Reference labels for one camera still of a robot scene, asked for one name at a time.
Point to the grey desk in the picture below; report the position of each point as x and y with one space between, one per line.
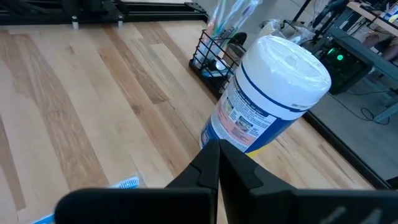
354 43

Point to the green toothbrush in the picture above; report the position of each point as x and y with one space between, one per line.
223 23

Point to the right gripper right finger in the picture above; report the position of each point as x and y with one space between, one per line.
236 186

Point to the orange toothbrush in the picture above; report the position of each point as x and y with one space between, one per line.
214 20

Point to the clear plastic bag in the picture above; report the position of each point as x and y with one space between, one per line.
270 28

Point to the person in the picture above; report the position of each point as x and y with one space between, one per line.
385 43

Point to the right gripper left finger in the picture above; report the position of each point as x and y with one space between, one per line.
205 171

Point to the white wipes canister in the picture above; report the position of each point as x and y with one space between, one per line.
273 77

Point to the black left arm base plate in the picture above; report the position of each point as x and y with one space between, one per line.
96 16

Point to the purple toothbrush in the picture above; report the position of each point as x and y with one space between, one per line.
251 7

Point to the computer tower with green light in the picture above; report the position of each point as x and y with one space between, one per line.
342 67

